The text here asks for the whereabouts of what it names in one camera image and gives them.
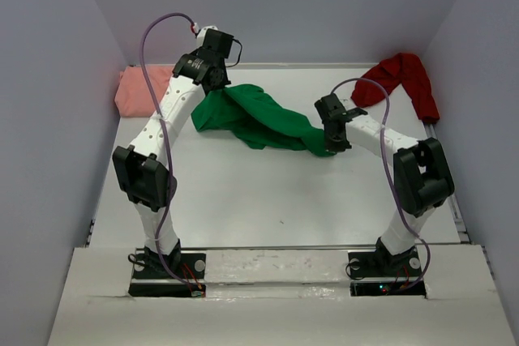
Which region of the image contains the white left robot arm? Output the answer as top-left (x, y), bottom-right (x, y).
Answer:
top-left (113, 26), bottom-right (235, 280)

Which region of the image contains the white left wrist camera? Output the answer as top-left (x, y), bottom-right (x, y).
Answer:
top-left (191, 23), bottom-right (218, 47)

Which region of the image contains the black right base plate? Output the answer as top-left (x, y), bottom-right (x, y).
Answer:
top-left (345, 249), bottom-right (427, 297)

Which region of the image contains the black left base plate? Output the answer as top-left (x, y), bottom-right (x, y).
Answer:
top-left (127, 249), bottom-right (207, 298)

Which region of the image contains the folded pink t-shirt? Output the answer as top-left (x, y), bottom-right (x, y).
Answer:
top-left (114, 65), bottom-right (173, 117)

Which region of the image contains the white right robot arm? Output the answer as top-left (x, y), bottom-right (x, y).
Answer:
top-left (315, 93), bottom-right (455, 281)

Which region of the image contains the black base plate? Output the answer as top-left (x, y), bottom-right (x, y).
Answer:
top-left (127, 249), bottom-right (207, 298)
top-left (345, 249), bottom-right (427, 297)

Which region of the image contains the red t-shirt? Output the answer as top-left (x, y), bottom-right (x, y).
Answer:
top-left (351, 53), bottom-right (440, 124)

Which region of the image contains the green t-shirt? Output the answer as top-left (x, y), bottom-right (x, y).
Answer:
top-left (191, 84), bottom-right (334, 157)

